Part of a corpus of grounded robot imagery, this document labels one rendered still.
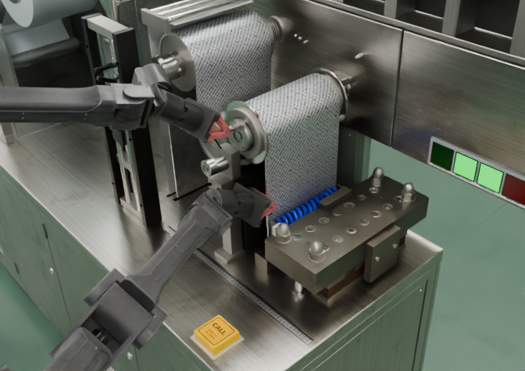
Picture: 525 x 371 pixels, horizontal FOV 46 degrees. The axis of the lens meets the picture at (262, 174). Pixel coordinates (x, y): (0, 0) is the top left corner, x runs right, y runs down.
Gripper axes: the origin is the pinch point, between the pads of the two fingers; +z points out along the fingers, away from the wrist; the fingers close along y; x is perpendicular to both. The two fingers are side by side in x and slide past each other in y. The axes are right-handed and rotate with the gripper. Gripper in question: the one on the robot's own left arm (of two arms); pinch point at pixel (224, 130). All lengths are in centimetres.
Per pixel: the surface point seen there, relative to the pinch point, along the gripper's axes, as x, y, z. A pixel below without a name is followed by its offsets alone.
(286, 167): -1.7, 7.2, 15.6
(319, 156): 3.6, 6.8, 25.4
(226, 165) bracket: -7.0, -0.6, 5.6
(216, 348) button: -40.9, 20.3, 5.2
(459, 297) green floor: -27, -5, 170
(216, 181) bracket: -11.5, -1.9, 6.2
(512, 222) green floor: 12, -18, 219
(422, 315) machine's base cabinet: -23, 30, 65
